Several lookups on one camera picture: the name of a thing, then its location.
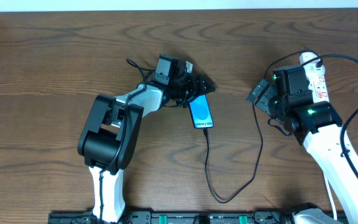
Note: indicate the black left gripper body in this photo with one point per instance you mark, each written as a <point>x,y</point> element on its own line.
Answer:
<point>192,88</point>

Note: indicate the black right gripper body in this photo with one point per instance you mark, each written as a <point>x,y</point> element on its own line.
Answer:
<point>266,97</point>

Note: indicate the blue screen smartphone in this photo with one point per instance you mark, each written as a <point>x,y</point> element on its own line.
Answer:
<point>200,113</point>

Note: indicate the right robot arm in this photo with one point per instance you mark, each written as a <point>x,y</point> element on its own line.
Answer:
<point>297,98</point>

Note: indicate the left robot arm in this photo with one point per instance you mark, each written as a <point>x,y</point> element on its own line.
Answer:
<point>109,137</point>

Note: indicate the white charger plug adapter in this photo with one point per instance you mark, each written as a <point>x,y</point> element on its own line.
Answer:
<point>312,60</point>

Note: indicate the white power strip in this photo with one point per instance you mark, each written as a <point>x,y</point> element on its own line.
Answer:
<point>317,85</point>

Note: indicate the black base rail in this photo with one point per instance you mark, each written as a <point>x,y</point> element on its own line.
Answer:
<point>259,216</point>

